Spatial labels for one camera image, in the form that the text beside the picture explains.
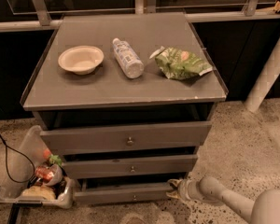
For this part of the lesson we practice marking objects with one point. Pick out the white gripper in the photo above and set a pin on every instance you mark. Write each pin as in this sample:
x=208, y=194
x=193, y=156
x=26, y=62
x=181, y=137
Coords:
x=185, y=189

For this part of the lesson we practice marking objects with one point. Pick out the grey bottom drawer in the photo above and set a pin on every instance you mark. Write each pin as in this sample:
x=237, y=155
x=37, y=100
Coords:
x=124, y=189

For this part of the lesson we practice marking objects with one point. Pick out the grey drawer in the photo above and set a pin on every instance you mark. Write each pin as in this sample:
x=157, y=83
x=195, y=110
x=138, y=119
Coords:
x=133, y=166
x=126, y=138
x=124, y=189

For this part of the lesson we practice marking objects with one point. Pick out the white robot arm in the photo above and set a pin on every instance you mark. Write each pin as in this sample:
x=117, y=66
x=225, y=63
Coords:
x=264, y=210

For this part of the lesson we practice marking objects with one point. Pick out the grey middle drawer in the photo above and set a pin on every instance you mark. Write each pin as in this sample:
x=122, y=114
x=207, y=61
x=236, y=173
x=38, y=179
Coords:
x=133, y=166

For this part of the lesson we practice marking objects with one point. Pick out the grey top drawer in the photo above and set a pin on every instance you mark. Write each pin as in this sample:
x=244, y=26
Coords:
x=126, y=138

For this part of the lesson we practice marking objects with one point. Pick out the grey drawer cabinet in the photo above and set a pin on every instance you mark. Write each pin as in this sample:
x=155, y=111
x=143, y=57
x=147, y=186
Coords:
x=106, y=97

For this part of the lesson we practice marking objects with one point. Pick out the green chip bag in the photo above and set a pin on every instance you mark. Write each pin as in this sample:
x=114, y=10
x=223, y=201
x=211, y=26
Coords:
x=180, y=64

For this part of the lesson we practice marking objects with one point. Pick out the green orange toy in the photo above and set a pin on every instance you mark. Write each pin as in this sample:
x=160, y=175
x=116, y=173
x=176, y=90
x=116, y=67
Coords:
x=51, y=158

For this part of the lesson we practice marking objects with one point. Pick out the red can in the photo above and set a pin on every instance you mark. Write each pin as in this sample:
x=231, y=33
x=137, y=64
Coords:
x=44, y=173

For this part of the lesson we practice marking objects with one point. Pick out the white diagonal pole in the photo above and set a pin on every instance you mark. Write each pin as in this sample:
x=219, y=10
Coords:
x=268, y=75

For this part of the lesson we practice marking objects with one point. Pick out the clear plastic bin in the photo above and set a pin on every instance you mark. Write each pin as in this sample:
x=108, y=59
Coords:
x=21, y=174

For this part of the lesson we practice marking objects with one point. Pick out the clear plastic water bottle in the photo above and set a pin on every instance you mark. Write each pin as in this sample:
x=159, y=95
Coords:
x=128, y=60

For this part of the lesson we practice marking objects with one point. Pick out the beige bread item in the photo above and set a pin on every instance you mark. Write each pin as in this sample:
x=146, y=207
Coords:
x=40, y=191

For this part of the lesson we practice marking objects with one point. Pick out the beige paper bowl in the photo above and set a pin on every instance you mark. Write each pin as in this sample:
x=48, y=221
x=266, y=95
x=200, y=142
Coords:
x=81, y=60

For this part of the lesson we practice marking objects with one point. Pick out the grey metal railing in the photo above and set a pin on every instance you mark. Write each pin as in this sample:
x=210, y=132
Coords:
x=29, y=15

